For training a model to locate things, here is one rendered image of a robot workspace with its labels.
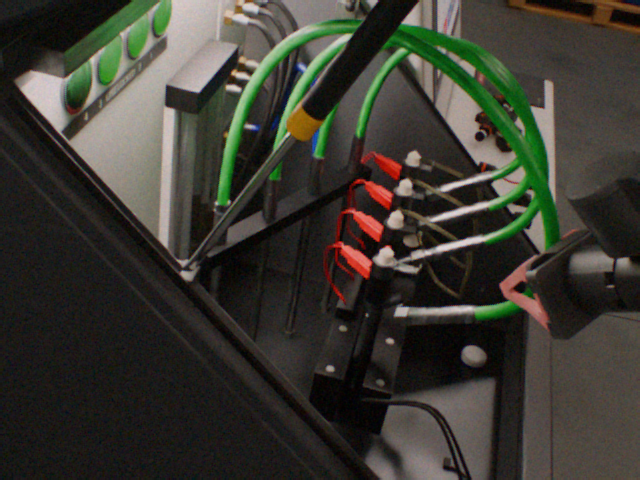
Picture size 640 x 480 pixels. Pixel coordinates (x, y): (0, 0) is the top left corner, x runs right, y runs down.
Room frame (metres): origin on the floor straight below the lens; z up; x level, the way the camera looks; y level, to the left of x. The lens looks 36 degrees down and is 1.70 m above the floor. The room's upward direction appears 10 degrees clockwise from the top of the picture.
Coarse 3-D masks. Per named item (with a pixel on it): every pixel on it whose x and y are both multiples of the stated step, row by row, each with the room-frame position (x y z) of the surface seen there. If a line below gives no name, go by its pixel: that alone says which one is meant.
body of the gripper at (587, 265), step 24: (552, 264) 0.54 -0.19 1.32; (576, 264) 0.54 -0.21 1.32; (600, 264) 0.52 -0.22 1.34; (552, 288) 0.53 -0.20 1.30; (576, 288) 0.53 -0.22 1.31; (600, 288) 0.51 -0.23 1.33; (552, 312) 0.52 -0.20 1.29; (576, 312) 0.53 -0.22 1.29; (600, 312) 0.53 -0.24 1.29; (624, 312) 0.51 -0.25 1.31; (552, 336) 0.52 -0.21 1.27
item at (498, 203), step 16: (384, 48) 0.91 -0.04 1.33; (496, 64) 0.90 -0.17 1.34; (512, 80) 0.90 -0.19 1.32; (320, 128) 0.92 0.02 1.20; (320, 144) 0.92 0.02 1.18; (320, 160) 0.92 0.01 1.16; (320, 176) 0.92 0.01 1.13; (512, 192) 0.89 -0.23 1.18; (464, 208) 0.90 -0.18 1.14; (480, 208) 0.89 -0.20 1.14; (496, 208) 0.89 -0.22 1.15; (448, 224) 0.89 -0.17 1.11
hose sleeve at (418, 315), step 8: (416, 312) 0.64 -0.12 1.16; (424, 312) 0.64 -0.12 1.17; (432, 312) 0.63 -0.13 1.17; (440, 312) 0.63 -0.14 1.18; (448, 312) 0.62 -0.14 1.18; (456, 312) 0.62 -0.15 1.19; (464, 312) 0.62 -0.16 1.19; (472, 312) 0.61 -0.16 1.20; (416, 320) 0.64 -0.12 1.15; (424, 320) 0.63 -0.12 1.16; (432, 320) 0.63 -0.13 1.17; (440, 320) 0.62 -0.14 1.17; (448, 320) 0.62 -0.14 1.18; (456, 320) 0.62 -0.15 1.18; (464, 320) 0.61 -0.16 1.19; (472, 320) 0.61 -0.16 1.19
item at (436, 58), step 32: (320, 32) 0.72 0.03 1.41; (352, 32) 0.71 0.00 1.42; (448, 64) 0.66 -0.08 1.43; (256, 96) 0.76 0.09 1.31; (480, 96) 0.64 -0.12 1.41; (512, 128) 0.62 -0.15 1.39; (224, 160) 0.77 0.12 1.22; (224, 192) 0.77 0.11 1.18; (544, 192) 0.60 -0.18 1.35; (544, 224) 0.60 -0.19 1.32; (480, 320) 0.61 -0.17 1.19
